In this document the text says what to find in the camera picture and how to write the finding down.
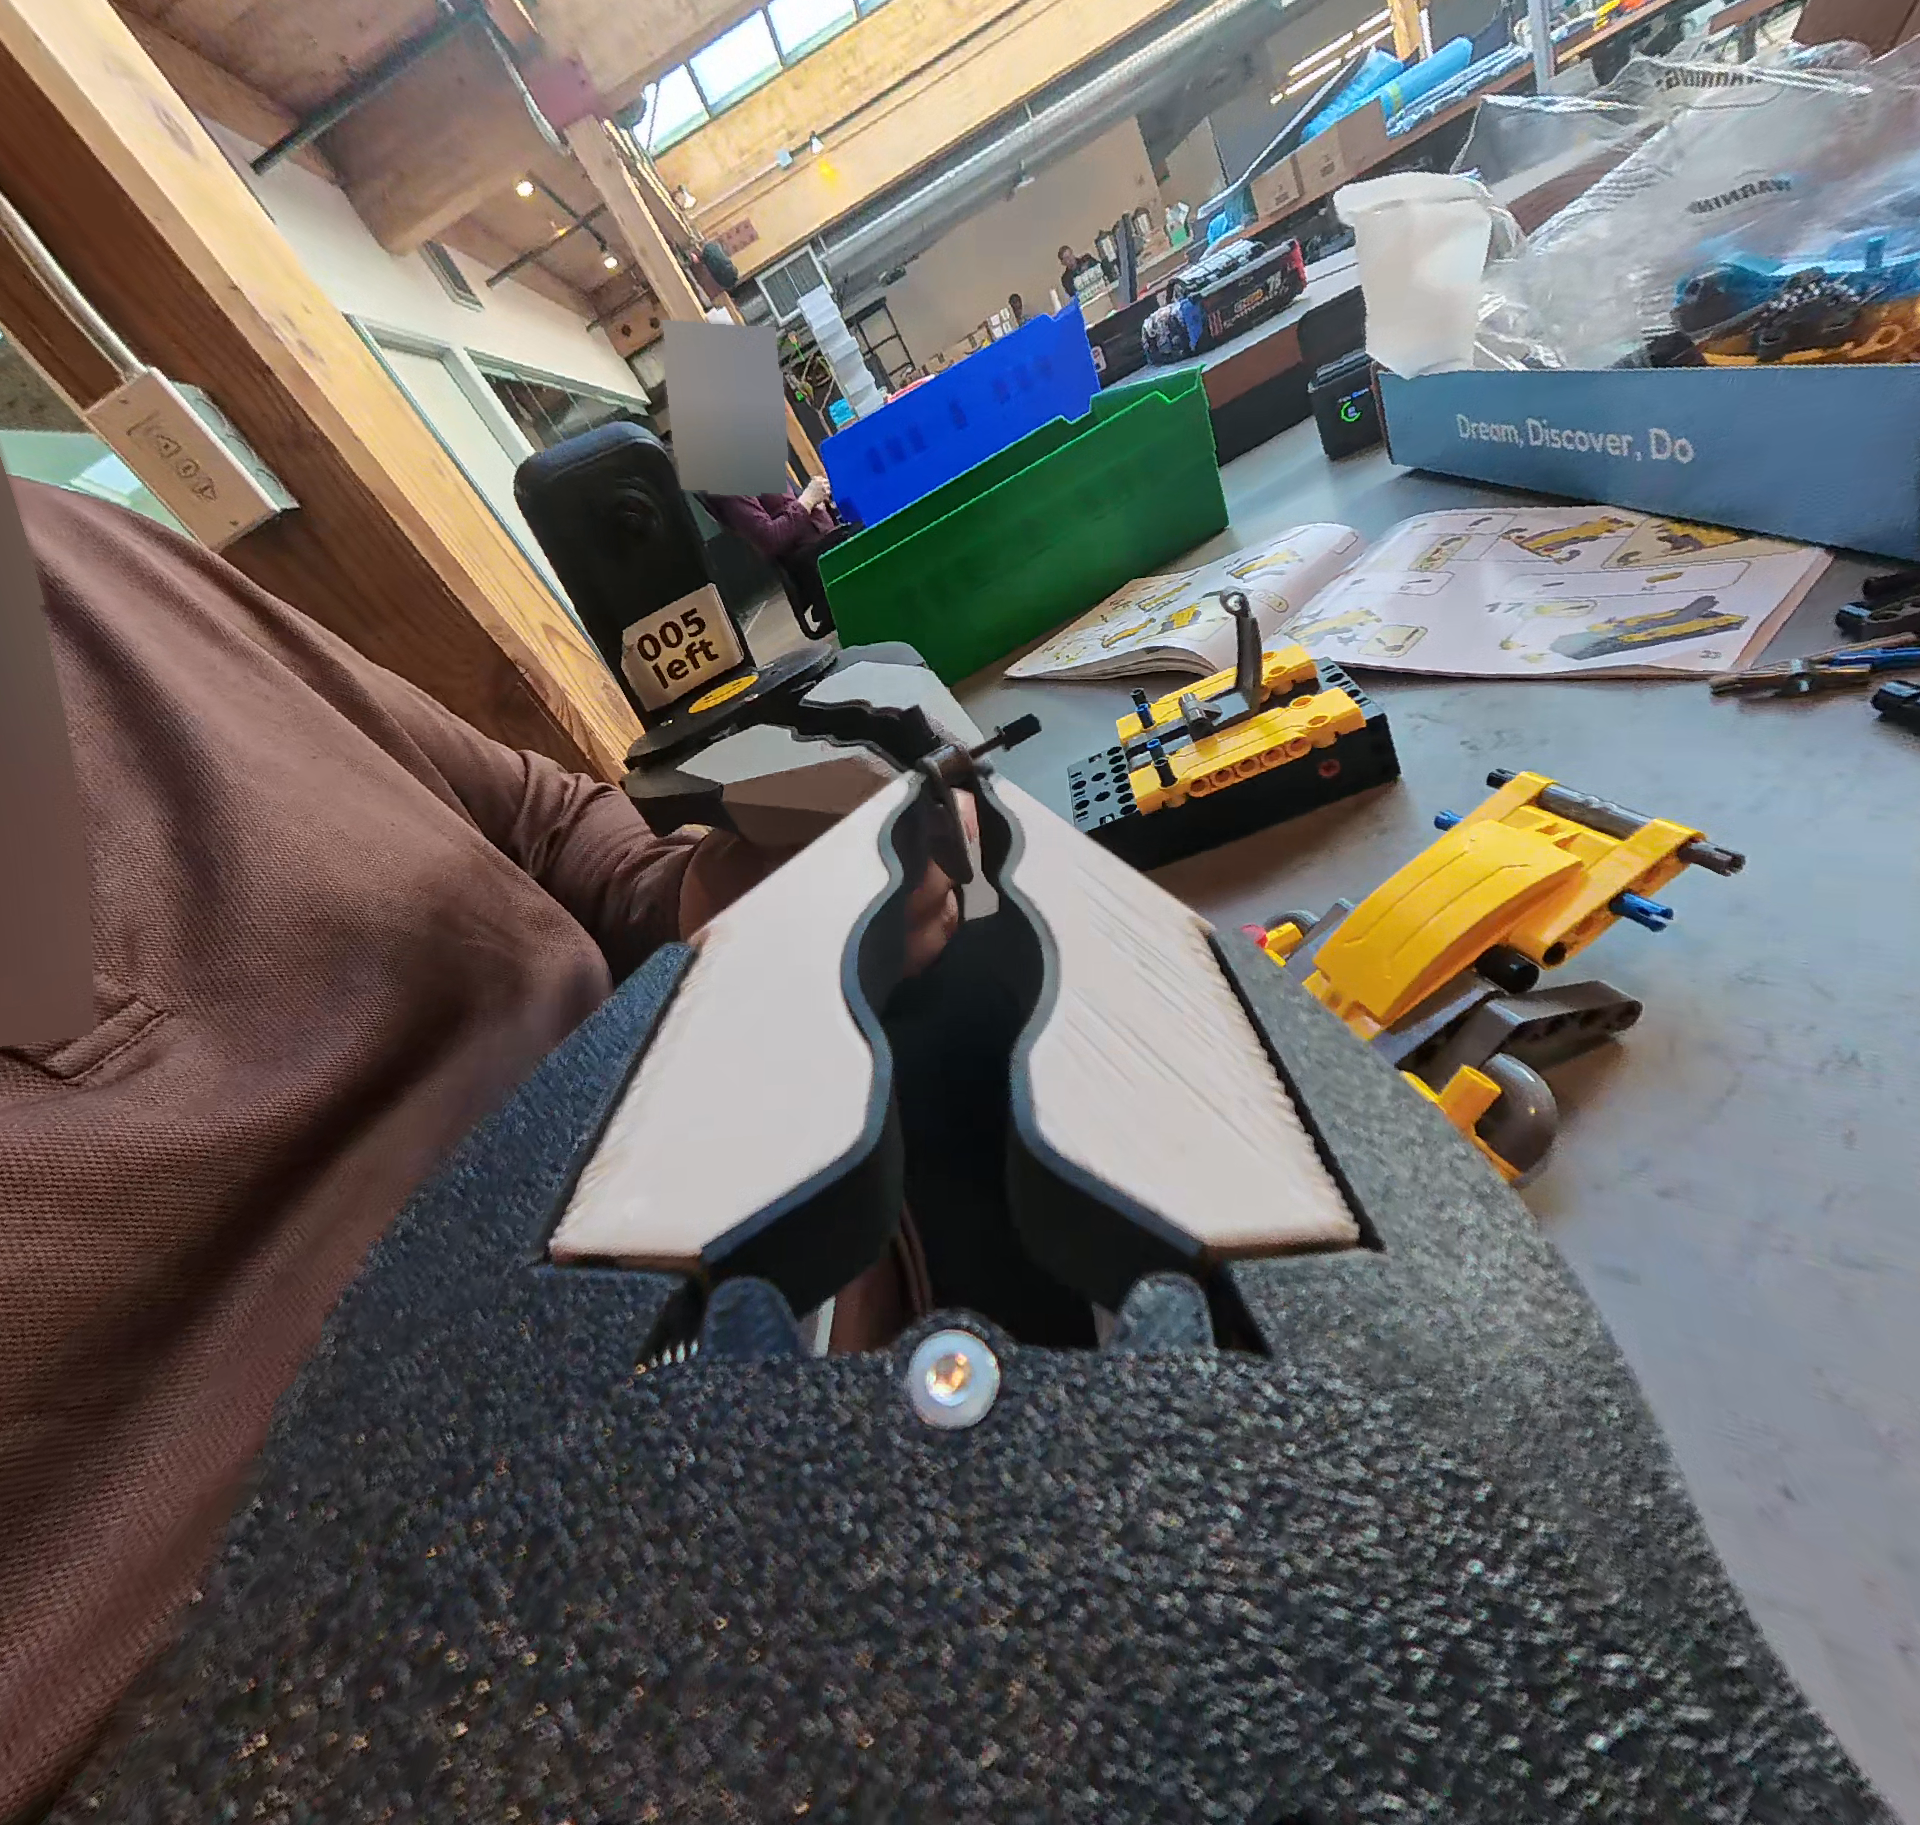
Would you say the yellow grey toy hood assembly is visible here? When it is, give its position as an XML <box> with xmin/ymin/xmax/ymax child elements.
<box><xmin>1237</xmin><ymin>770</ymin><xmax>1747</xmax><ymax>1188</ymax></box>

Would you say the person's brown shirt torso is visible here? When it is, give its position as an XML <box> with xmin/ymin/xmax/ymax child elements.
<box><xmin>0</xmin><ymin>474</ymin><xmax>690</xmax><ymax>1825</ymax></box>

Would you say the black yellow toy base assembly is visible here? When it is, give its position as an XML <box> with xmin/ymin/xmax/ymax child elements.
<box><xmin>1065</xmin><ymin>587</ymin><xmax>1402</xmax><ymax>869</ymax></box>

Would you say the clear bag with blue parts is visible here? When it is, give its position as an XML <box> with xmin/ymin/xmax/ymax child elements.
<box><xmin>1475</xmin><ymin>41</ymin><xmax>1920</xmax><ymax>372</ymax></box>

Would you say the green plastic bin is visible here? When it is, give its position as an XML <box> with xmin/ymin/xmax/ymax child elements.
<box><xmin>815</xmin><ymin>365</ymin><xmax>1231</xmax><ymax>687</ymax></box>

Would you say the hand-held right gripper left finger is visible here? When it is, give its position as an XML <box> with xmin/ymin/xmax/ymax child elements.
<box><xmin>547</xmin><ymin>773</ymin><xmax>925</xmax><ymax>1276</ymax></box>

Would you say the person's left hand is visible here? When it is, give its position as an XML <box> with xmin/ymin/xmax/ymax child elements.
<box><xmin>897</xmin><ymin>798</ymin><xmax>985</xmax><ymax>979</ymax></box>

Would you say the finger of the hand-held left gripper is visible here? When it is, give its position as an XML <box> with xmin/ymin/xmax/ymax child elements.
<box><xmin>700</xmin><ymin>725</ymin><xmax>902</xmax><ymax>854</ymax></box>
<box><xmin>794</xmin><ymin>643</ymin><xmax>984</xmax><ymax>773</ymax></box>

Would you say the blue cardboard box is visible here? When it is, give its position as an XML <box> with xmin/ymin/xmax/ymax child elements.
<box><xmin>1376</xmin><ymin>0</ymin><xmax>1920</xmax><ymax>560</ymax></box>

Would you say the wooden table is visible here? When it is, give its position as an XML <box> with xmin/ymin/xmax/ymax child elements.
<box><xmin>0</xmin><ymin>0</ymin><xmax>648</xmax><ymax>776</ymax></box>

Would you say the black device with green display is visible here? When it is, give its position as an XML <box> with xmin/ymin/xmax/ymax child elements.
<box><xmin>1309</xmin><ymin>350</ymin><xmax>1389</xmax><ymax>463</ymax></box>

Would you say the blue rolled mat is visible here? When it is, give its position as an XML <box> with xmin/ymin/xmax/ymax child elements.
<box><xmin>1301</xmin><ymin>38</ymin><xmax>1479</xmax><ymax>141</ymax></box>

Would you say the grey connector with black pins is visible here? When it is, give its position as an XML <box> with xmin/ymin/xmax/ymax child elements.
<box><xmin>912</xmin><ymin>709</ymin><xmax>1044</xmax><ymax>888</ymax></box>

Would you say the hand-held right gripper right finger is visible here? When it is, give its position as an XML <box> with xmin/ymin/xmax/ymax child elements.
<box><xmin>974</xmin><ymin>776</ymin><xmax>1364</xmax><ymax>1261</ymax></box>

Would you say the white plastic bag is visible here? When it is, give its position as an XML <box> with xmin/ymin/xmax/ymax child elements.
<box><xmin>1329</xmin><ymin>169</ymin><xmax>1501</xmax><ymax>379</ymax></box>

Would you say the grey desk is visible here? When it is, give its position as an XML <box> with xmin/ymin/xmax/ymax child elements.
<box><xmin>946</xmin><ymin>417</ymin><xmax>1920</xmax><ymax>1798</ymax></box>

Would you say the person's left forearm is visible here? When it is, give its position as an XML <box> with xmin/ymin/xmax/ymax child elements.
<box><xmin>374</xmin><ymin>654</ymin><xmax>812</xmax><ymax>942</ymax></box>

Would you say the white wall switch box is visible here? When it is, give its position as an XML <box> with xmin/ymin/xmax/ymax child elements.
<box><xmin>80</xmin><ymin>365</ymin><xmax>296</xmax><ymax>554</ymax></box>

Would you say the open instruction booklet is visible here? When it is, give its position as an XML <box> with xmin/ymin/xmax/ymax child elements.
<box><xmin>1004</xmin><ymin>506</ymin><xmax>1835</xmax><ymax>684</ymax></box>

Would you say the blue plastic bin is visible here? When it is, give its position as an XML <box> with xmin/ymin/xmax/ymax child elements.
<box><xmin>818</xmin><ymin>297</ymin><xmax>1104</xmax><ymax>526</ymax></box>

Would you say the pile of small loose bricks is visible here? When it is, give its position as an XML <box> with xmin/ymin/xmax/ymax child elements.
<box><xmin>1710</xmin><ymin>564</ymin><xmax>1920</xmax><ymax>731</ymax></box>

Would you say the white framed glass partition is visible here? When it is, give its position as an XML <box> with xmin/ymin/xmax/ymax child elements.
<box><xmin>340</xmin><ymin>314</ymin><xmax>654</xmax><ymax>506</ymax></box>

